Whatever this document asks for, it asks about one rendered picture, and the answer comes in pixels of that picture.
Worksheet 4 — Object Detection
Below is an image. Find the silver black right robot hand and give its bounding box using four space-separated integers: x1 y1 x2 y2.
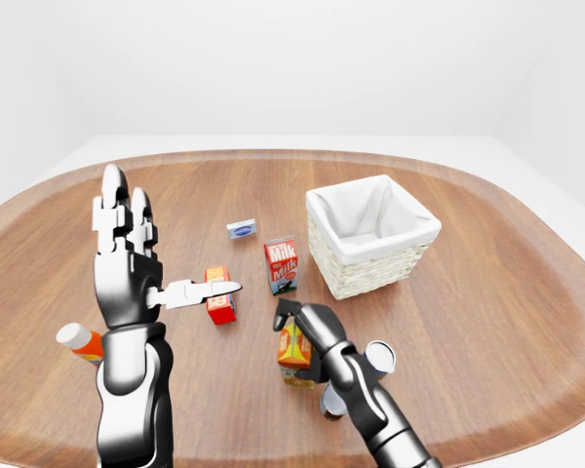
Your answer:
272 297 348 383

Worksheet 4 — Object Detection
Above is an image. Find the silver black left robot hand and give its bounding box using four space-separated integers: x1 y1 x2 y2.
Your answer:
92 163 244 330

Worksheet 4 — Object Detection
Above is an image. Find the orange juice carton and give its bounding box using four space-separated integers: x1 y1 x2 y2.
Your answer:
277 323 317 390

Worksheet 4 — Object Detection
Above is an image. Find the white wicker basket with liner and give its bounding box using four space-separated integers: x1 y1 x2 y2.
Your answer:
305 174 443 301

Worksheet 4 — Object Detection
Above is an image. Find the red milk carton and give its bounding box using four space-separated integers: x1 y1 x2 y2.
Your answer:
263 235 300 296

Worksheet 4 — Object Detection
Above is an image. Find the orange bottle with white cap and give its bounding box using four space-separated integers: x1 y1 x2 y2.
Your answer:
56 322 105 369

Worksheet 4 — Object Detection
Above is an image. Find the silver tin with blue label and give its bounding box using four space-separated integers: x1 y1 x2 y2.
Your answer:
364 339 398 381

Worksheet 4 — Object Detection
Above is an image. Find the tin with red green label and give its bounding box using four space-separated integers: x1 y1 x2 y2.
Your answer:
320 383 347 422

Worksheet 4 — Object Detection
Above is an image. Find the red and yellow food box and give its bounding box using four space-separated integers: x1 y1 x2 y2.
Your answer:
204 264 238 327

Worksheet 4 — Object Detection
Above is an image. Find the small blue and white box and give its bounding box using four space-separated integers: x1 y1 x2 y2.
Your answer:
225 218 259 241

